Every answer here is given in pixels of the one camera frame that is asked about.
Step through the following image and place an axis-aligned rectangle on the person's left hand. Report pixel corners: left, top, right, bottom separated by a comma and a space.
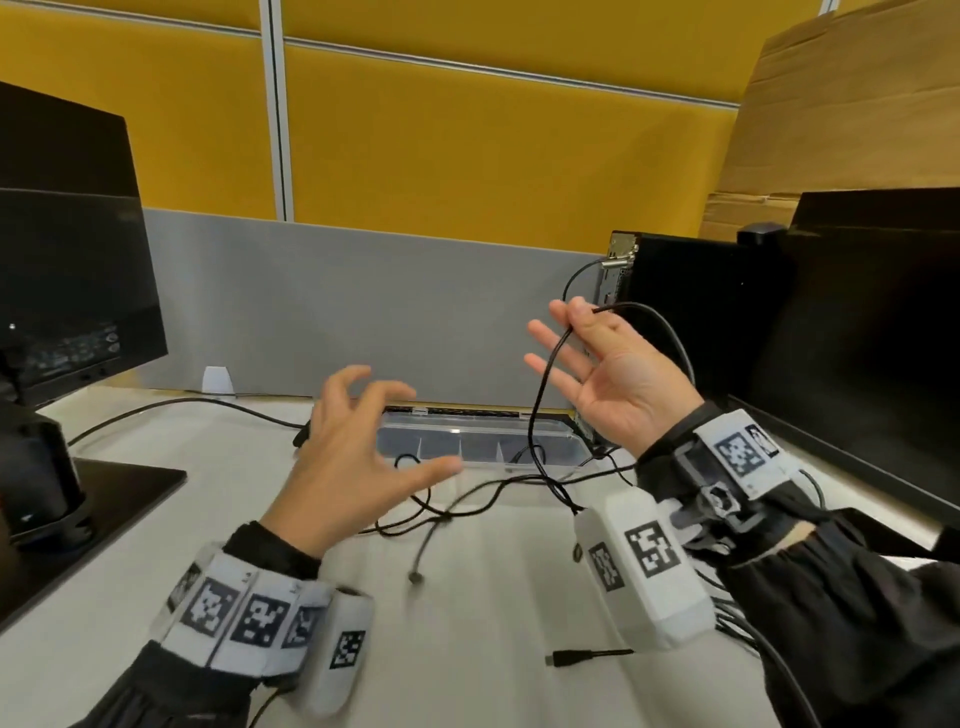
258, 365, 465, 560

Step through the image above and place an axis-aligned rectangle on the person's right hand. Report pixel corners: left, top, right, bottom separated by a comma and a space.
523, 296, 706, 460

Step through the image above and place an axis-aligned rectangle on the tangle of black cables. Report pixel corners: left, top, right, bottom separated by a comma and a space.
359, 299, 699, 588

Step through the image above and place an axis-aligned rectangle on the clear plastic compartment box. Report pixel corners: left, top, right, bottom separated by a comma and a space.
374, 408, 594, 481

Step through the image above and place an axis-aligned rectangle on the thin black cable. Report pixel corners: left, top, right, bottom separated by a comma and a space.
545, 647, 637, 670

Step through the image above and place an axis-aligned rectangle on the person's left forearm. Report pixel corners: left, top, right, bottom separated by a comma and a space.
71, 522, 376, 728

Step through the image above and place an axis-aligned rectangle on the person's right forearm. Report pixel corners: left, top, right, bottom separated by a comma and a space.
635, 401, 960, 728

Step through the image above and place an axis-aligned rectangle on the brown cardboard box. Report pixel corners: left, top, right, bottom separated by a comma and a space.
701, 0, 960, 241

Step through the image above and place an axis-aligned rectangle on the black keyboard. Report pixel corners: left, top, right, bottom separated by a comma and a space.
292, 404, 523, 450

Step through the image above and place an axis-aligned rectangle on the black desktop computer tower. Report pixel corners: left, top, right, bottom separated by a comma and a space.
596, 230, 796, 421

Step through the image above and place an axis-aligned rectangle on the right wrist marker band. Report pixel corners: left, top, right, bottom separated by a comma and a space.
689, 408, 804, 500

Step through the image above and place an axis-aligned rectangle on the wrist marker band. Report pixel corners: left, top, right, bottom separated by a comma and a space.
149, 547, 335, 676
689, 408, 804, 500

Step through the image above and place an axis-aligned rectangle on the grey desk partition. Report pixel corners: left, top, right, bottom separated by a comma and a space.
138, 207, 609, 410

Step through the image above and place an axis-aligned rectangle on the left wrist marker band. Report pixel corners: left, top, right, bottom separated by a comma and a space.
149, 547, 335, 676

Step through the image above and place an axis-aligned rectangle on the wide black monitor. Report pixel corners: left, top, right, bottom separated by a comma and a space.
723, 187, 960, 519

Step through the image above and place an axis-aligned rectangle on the yellow partition panel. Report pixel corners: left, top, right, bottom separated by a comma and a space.
0, 0, 834, 256

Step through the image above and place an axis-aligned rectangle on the black monitor with square stand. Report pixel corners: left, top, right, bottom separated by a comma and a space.
0, 80, 187, 631

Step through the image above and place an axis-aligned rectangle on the thin lock cable silver plug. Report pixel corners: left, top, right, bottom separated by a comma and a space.
560, 251, 639, 301

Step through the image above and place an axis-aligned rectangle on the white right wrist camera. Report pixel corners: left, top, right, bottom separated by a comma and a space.
573, 487, 718, 652

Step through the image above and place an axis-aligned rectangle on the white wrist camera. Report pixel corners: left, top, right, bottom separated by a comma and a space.
573, 487, 718, 652
296, 588, 376, 718

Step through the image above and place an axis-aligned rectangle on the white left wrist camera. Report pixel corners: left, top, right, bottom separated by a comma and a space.
296, 588, 376, 718

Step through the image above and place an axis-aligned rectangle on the black desk power cable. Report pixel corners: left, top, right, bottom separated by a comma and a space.
67, 395, 309, 448

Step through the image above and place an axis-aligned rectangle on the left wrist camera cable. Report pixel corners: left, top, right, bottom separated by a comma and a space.
247, 678, 298, 728

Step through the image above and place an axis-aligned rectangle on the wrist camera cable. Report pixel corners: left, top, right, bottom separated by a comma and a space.
712, 599, 823, 728
247, 678, 298, 728

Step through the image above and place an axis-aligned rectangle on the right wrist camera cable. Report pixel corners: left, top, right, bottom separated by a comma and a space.
712, 599, 823, 728

